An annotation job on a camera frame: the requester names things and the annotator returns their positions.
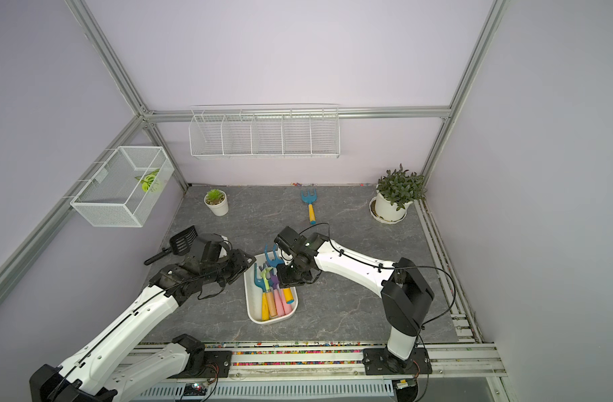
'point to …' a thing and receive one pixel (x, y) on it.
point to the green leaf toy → (149, 182)
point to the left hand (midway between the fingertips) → (253, 264)
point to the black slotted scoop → (179, 244)
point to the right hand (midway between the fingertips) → (282, 283)
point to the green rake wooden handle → (270, 300)
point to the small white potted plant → (216, 201)
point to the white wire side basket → (123, 189)
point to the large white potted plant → (395, 191)
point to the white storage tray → (254, 296)
